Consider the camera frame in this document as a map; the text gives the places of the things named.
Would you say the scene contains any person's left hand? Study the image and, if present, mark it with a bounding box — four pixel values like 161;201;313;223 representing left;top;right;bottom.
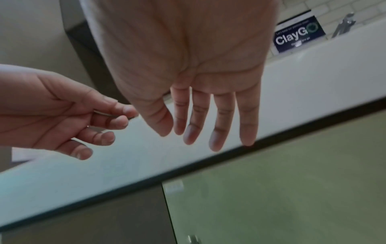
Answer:
0;64;140;160

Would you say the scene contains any person's right hand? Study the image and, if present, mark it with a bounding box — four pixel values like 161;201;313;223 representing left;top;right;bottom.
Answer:
79;0;281;152

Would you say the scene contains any blue sign with white print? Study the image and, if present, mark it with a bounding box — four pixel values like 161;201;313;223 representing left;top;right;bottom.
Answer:
274;15;327;53

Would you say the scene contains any grey cabinet door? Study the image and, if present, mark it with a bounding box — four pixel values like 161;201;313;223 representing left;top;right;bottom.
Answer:
0;184;179;244

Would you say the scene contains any white sticker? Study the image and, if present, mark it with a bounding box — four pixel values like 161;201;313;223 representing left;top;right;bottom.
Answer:
164;180;185;194

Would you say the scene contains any chrome faucet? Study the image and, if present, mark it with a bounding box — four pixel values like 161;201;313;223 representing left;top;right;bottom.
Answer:
331;12;357;39

